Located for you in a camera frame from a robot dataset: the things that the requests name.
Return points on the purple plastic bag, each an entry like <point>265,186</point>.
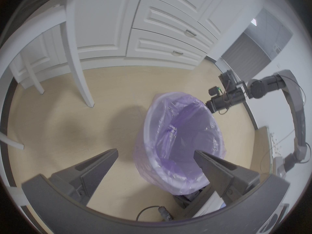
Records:
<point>185,130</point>

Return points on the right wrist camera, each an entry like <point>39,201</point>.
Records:
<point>214,91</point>

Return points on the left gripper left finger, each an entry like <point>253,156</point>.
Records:
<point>92,177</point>

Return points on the white wardrobe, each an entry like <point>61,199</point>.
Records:
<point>104,21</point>

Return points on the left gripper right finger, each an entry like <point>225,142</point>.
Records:
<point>219,177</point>

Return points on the grey curtain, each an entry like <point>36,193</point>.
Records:
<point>243,55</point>

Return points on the white trash bin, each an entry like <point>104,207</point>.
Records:
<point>149,130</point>

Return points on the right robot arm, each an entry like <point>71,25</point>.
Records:
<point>296,106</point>

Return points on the white chair with grey cushions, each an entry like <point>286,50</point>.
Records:
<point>75,57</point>

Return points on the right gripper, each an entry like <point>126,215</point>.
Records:
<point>226,101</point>

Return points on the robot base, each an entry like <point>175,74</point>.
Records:
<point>209,207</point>

